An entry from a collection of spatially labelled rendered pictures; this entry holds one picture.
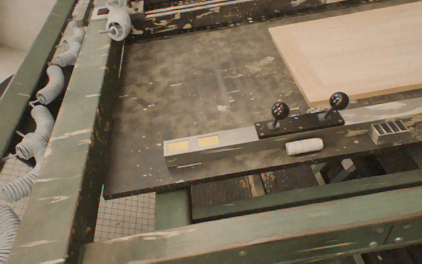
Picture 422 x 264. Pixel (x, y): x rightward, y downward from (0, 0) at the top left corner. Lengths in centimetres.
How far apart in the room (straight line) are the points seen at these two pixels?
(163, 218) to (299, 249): 29
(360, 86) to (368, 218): 43
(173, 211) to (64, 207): 23
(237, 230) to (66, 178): 35
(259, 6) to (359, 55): 45
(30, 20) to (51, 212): 702
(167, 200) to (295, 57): 60
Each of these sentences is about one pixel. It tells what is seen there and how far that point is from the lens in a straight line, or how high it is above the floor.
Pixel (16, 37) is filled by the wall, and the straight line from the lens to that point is 795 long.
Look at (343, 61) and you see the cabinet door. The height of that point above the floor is 123.
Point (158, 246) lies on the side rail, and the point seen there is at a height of 172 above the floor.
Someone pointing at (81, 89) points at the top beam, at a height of 191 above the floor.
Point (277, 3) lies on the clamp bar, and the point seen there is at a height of 132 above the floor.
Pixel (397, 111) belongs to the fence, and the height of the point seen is 124.
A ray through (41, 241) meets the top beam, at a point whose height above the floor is 191.
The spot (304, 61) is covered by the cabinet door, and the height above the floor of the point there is 133.
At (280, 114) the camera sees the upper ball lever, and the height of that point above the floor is 155.
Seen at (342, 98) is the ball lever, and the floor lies 145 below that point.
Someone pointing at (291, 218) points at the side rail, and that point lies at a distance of 63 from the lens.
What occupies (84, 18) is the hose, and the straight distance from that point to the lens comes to 93.
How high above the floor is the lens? 190
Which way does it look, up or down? 22 degrees down
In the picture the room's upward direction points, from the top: 75 degrees counter-clockwise
